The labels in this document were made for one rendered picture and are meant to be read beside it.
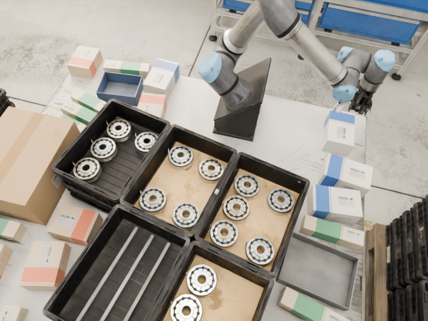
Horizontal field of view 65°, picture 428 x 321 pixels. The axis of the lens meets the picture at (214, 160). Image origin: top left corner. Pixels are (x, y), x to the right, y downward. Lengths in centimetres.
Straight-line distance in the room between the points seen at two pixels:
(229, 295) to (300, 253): 38
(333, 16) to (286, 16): 188
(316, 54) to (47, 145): 107
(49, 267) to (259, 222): 78
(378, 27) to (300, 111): 142
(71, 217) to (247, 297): 73
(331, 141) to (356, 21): 156
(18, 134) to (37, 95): 148
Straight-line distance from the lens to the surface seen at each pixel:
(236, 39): 143
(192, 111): 173
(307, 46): 118
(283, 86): 292
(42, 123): 156
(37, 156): 147
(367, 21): 303
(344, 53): 138
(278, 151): 163
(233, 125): 157
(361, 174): 158
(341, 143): 164
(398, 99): 322
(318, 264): 144
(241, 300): 122
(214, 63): 140
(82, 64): 194
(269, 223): 131
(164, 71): 180
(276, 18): 113
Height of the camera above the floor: 202
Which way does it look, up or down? 58 degrees down
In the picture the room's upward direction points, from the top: 5 degrees clockwise
